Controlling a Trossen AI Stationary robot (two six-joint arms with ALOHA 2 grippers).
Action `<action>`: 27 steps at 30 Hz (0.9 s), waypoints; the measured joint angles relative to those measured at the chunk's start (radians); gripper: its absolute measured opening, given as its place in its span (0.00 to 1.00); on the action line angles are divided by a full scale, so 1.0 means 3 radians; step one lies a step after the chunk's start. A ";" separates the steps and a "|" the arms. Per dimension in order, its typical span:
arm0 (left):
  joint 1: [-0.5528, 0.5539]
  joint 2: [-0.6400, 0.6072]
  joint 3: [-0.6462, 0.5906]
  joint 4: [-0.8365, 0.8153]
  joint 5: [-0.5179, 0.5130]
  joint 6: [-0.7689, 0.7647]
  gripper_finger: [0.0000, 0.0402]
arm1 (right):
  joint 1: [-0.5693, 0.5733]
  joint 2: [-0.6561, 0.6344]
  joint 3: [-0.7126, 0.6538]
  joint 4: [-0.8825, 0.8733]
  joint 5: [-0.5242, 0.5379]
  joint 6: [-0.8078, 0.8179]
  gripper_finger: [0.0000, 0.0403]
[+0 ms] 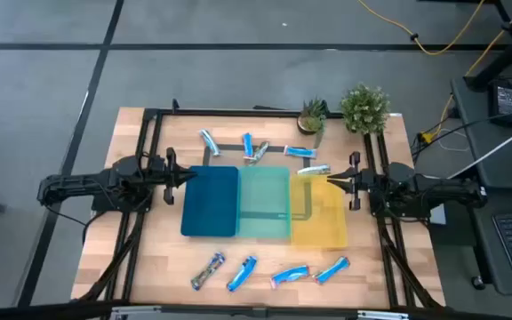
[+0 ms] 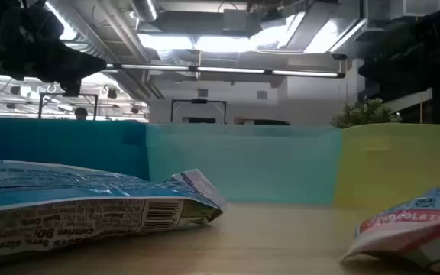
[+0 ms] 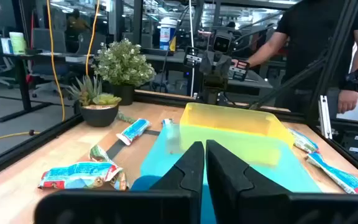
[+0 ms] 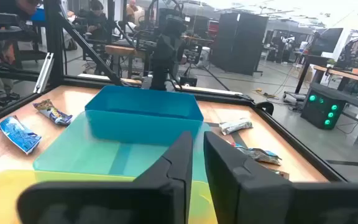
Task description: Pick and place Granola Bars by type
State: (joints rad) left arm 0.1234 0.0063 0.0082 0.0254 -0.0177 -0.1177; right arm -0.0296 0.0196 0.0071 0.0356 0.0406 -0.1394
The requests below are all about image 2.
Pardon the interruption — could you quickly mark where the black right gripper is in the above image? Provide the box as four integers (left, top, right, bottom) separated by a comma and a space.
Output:
358, 22, 440, 102

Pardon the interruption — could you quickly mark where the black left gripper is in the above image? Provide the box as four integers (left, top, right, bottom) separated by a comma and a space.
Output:
0, 7, 108, 96

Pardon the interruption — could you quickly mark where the blue granola bar barcode side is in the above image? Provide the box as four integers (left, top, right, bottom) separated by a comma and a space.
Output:
0, 159, 228, 264

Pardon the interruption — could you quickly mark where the blue red-striped granola bar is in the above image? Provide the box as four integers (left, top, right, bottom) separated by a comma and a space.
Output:
340, 186, 440, 275

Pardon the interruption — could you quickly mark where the white-flowered potted plant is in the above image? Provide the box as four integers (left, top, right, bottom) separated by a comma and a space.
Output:
330, 97, 403, 129

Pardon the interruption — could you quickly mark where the dark blue plastic bin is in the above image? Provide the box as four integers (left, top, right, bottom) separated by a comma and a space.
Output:
0, 117, 150, 183

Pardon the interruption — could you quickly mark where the yellow plastic bin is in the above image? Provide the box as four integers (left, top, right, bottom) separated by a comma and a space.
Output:
332, 122, 440, 211

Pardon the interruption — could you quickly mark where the overhead light bar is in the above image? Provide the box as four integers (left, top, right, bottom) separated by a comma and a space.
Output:
105, 63, 347, 79

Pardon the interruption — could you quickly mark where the teal plastic bin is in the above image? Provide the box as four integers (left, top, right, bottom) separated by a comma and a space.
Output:
145, 122, 343, 205

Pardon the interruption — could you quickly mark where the silver ceiling duct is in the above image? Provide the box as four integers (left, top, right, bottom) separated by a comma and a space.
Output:
130, 0, 160, 23

